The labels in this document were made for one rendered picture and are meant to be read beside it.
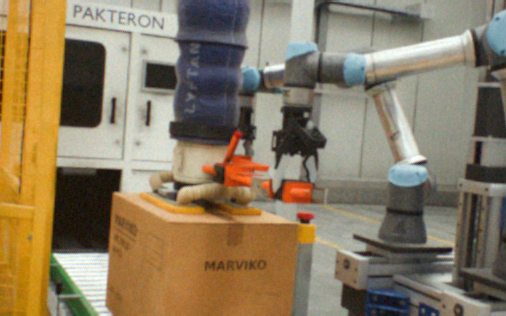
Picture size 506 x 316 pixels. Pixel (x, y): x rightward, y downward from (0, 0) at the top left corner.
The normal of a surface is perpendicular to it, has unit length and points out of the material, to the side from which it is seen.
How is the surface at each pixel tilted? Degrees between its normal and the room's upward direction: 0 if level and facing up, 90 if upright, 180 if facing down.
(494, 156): 90
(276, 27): 90
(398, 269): 90
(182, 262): 90
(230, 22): 101
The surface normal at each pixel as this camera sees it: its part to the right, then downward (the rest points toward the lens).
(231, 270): 0.44, 0.08
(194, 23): -0.42, 0.22
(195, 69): -0.18, -0.32
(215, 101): 0.21, -0.20
